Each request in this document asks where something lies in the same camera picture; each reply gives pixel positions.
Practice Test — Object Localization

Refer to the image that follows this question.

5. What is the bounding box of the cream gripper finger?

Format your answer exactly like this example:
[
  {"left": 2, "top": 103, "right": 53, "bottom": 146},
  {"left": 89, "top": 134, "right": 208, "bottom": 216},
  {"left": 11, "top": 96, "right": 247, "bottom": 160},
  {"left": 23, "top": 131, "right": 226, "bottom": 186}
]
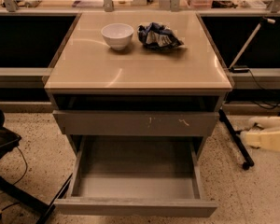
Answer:
[
  {"left": 248, "top": 117, "right": 280, "bottom": 129},
  {"left": 240, "top": 131, "right": 280, "bottom": 152}
]

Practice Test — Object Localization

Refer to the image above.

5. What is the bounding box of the grey drawer cabinet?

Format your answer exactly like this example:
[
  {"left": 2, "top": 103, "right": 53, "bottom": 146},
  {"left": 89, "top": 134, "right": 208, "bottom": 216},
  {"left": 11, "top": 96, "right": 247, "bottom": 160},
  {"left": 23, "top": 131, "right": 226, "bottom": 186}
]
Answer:
[{"left": 45, "top": 11, "right": 232, "bottom": 151}]

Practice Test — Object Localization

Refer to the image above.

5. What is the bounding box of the open grey bottom drawer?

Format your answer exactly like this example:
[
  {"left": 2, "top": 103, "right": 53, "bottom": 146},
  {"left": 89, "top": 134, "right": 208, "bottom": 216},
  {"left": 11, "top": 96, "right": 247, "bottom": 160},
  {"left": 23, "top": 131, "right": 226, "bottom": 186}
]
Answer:
[{"left": 55, "top": 136, "right": 217, "bottom": 217}]

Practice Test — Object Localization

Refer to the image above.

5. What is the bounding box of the closed grey upper drawer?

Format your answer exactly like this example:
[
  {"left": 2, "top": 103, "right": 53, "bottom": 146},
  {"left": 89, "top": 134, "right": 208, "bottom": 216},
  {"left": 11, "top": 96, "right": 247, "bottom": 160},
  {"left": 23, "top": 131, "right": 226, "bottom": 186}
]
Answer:
[{"left": 53, "top": 110, "right": 218, "bottom": 136}]

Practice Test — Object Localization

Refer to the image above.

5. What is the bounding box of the black rolling stand right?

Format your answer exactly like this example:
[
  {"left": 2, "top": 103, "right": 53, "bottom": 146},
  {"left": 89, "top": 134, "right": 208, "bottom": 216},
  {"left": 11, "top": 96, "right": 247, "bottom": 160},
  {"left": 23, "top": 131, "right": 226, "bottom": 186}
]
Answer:
[{"left": 218, "top": 109, "right": 255, "bottom": 170}]

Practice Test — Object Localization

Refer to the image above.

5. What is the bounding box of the white rod with black tip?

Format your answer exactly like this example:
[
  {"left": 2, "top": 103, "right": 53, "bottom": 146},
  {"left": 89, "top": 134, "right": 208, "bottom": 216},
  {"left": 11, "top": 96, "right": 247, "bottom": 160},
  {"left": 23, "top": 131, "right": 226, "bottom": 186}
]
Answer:
[{"left": 229, "top": 16, "right": 276, "bottom": 71}]

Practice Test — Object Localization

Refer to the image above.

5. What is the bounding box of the crumpled blue chip bag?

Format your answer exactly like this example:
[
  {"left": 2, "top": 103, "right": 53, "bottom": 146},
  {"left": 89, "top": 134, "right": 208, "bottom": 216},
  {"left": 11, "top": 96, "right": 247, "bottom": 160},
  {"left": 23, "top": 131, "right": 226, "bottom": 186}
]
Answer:
[{"left": 137, "top": 22, "right": 183, "bottom": 50}]

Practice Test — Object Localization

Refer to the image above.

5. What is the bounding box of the white ceramic bowl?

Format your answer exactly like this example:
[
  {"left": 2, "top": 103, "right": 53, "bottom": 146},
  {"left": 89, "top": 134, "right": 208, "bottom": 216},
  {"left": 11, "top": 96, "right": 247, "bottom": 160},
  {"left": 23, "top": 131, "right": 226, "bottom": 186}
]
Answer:
[{"left": 101, "top": 23, "right": 134, "bottom": 50}]

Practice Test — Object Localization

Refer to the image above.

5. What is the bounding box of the black chair left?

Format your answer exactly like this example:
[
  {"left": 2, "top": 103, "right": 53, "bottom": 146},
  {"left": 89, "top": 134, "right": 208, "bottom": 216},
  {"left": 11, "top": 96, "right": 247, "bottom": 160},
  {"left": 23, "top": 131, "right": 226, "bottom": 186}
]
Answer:
[{"left": 0, "top": 108, "right": 73, "bottom": 224}]

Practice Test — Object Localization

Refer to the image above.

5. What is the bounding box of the black cable on floor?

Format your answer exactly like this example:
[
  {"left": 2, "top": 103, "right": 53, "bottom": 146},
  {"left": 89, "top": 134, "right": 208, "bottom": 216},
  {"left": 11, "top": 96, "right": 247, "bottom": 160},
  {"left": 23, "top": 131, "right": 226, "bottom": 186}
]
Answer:
[{"left": 0, "top": 146, "right": 29, "bottom": 194}]

